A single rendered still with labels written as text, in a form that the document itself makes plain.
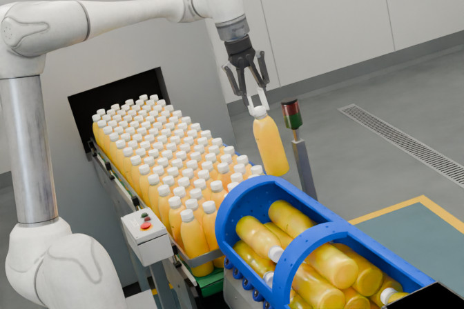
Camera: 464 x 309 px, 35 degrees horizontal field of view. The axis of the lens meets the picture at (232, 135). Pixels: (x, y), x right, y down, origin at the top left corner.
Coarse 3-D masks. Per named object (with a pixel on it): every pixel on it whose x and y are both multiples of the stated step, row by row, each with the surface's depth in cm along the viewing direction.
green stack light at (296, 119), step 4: (300, 112) 263; (284, 116) 262; (288, 116) 260; (292, 116) 260; (296, 116) 260; (300, 116) 262; (284, 120) 263; (288, 120) 261; (292, 120) 261; (296, 120) 261; (300, 120) 262; (288, 124) 262; (292, 124) 261; (296, 124) 261; (300, 124) 262
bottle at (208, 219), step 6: (216, 210) 231; (204, 216) 230; (210, 216) 229; (204, 222) 230; (210, 222) 229; (204, 228) 231; (210, 228) 229; (210, 234) 230; (210, 240) 231; (216, 240) 230; (210, 246) 233; (216, 246) 231; (222, 258) 233; (216, 264) 234; (222, 264) 233
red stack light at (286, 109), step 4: (280, 104) 262; (292, 104) 259; (296, 104) 260; (284, 108) 260; (288, 108) 259; (292, 108) 259; (296, 108) 260; (284, 112) 261; (288, 112) 260; (292, 112) 260; (296, 112) 260
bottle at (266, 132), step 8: (256, 120) 217; (264, 120) 216; (272, 120) 218; (256, 128) 217; (264, 128) 216; (272, 128) 216; (256, 136) 218; (264, 136) 216; (272, 136) 217; (264, 144) 218; (272, 144) 217; (280, 144) 219; (264, 152) 219; (272, 152) 218; (280, 152) 219; (264, 160) 220; (272, 160) 219; (280, 160) 220; (272, 168) 220; (280, 168) 220; (288, 168) 222
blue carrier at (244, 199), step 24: (240, 192) 205; (264, 192) 213; (288, 192) 200; (216, 216) 209; (240, 216) 212; (264, 216) 215; (312, 216) 213; (336, 216) 183; (312, 240) 169; (336, 240) 201; (360, 240) 166; (240, 264) 194; (288, 264) 169; (384, 264) 178; (408, 264) 156; (264, 288) 180; (288, 288) 168; (408, 288) 170
